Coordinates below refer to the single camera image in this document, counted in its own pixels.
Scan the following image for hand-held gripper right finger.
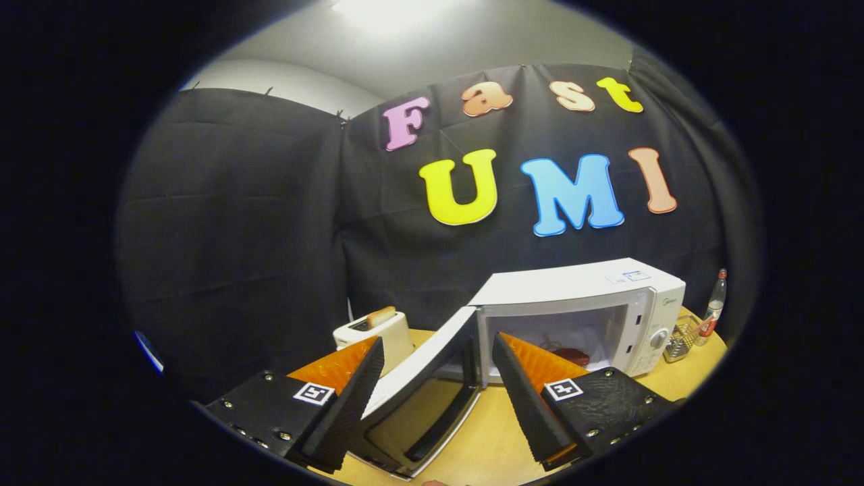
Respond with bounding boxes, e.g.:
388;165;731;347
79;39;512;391
491;332;678;472

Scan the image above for cream toaster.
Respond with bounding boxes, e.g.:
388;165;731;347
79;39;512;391
333;310;415;377

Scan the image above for clear plastic water bottle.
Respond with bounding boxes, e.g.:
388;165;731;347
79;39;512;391
695;269;728;347

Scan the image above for white toaster oven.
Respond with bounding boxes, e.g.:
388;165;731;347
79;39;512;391
348;257;687;481

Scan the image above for metal wire utensil holder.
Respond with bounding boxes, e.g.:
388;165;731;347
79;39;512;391
664;315;703;364

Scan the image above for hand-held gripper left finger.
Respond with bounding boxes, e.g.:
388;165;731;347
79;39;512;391
202;336;385;475

